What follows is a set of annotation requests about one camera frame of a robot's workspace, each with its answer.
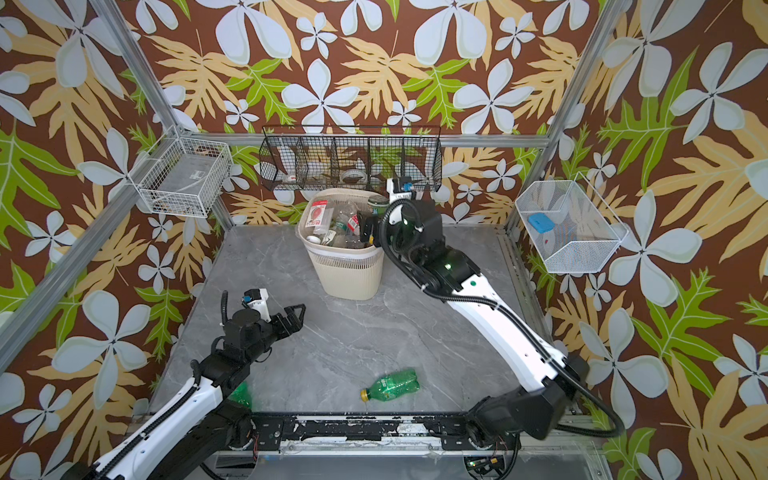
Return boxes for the guava juice bottle pink label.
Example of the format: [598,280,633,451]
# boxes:
[304,200,332,235]

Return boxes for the beige plastic waste bin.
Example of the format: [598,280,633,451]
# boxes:
[296,188,384,301]

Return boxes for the white green label bottle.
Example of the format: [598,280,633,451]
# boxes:
[321,229,337,246]

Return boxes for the green soda bottle yellow cap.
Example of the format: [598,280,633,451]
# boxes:
[360,369,420,402]

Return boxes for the white wire basket left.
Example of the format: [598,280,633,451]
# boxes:
[129,127,233,218]

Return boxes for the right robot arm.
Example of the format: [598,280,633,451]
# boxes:
[374,199,626,445]

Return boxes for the black wire wall basket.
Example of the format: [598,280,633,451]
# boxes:
[255,125,444,192]

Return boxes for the dark green soda bottle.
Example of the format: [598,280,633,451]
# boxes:
[228,382,253,411]

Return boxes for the clear bottle red label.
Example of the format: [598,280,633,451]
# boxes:
[337,204,360,238]

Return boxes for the red label drink bottle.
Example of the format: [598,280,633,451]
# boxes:
[367,195,390,217]

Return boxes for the white mesh basket right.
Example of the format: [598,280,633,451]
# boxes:
[515,175,629,275]

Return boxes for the blue object in basket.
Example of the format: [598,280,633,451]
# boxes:
[528,212,556,234]

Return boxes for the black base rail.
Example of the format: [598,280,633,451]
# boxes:
[252,412,520,454]

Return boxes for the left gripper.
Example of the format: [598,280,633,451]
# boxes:
[246,301,305,366]

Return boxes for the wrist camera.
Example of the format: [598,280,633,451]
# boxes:
[386,176,416,204]
[242,288,271,323]

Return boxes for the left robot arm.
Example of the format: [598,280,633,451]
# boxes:
[62,304,306,479]

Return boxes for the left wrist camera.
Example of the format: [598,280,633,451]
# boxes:
[242,288,271,323]

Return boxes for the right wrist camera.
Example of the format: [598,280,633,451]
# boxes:
[386,176,416,204]

